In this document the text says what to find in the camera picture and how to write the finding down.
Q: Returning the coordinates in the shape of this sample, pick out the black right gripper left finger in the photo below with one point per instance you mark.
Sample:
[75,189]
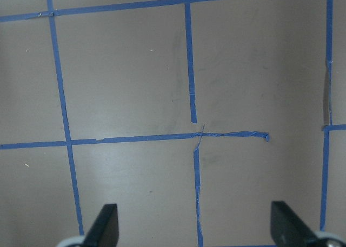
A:
[103,232]

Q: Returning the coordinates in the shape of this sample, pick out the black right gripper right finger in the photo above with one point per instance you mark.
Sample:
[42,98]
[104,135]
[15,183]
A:
[287,229]

